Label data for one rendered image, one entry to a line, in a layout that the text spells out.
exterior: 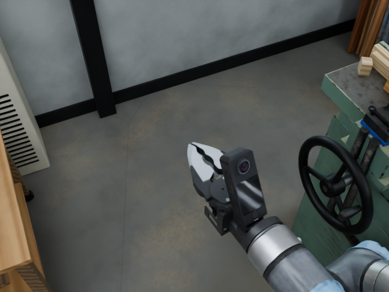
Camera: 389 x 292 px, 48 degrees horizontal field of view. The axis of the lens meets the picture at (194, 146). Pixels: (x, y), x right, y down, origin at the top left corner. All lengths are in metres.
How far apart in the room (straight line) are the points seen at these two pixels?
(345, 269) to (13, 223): 1.13
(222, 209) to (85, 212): 1.52
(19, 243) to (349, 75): 1.16
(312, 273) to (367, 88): 0.88
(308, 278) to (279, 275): 0.04
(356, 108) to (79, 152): 1.49
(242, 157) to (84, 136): 1.87
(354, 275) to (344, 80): 0.80
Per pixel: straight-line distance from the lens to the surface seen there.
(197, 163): 0.72
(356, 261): 0.76
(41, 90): 2.38
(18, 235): 1.56
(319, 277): 0.63
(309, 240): 1.96
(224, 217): 0.69
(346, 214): 1.15
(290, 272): 0.62
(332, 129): 1.48
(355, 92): 1.39
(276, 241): 0.64
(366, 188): 1.15
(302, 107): 2.58
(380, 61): 1.47
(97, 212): 2.14
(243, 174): 0.63
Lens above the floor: 1.82
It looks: 52 degrees down
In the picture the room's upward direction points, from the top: straight up
